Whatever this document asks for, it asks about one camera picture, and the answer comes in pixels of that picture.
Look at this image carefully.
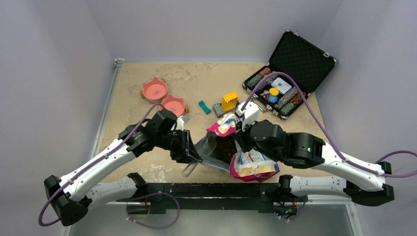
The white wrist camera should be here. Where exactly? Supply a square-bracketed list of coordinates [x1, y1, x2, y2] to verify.
[175, 115, 189, 130]
[235, 101, 260, 131]

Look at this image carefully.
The teal toy brick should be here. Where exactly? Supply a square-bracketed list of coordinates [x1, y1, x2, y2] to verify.
[198, 100, 211, 115]

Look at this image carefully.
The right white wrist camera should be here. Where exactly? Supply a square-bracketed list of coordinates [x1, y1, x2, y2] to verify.
[235, 101, 260, 131]

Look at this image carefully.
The near pink pet bowl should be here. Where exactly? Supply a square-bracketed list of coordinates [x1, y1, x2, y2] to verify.
[161, 94, 189, 117]

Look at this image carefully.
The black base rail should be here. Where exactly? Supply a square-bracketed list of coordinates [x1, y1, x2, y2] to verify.
[81, 173, 303, 216]

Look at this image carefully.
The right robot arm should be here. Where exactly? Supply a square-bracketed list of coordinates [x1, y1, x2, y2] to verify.
[233, 120, 395, 207]

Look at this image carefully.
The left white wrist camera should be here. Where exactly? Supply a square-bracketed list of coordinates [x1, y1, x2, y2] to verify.
[175, 115, 189, 130]

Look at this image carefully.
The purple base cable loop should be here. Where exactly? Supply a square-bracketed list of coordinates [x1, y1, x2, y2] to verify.
[126, 188, 181, 229]

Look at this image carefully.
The pink pet bowl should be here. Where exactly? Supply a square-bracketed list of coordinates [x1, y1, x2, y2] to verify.
[140, 77, 168, 103]
[161, 94, 189, 117]

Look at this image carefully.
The far pink pet bowl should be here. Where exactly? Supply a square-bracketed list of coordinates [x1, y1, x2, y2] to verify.
[140, 77, 168, 103]

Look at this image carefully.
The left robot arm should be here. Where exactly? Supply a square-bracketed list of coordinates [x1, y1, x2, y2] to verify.
[38, 109, 203, 227]

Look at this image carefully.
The grey blue toy brick base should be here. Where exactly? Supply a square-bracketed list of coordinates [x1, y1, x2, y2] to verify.
[212, 101, 240, 118]

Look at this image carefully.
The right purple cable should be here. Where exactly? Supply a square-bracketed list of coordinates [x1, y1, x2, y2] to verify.
[240, 71, 417, 178]

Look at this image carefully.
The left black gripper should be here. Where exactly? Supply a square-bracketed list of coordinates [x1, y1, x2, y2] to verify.
[155, 128, 202, 163]

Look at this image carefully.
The black poker chip case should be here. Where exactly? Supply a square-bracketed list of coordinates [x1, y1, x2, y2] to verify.
[242, 30, 338, 119]

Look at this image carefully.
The colourful pet food bag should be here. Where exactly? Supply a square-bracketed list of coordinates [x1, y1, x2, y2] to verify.
[195, 113, 280, 182]

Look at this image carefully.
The yellow toy brick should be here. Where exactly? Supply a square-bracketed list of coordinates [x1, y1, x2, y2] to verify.
[221, 92, 238, 111]

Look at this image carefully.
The clear plastic scoop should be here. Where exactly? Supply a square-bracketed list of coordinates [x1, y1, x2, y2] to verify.
[181, 136, 216, 177]

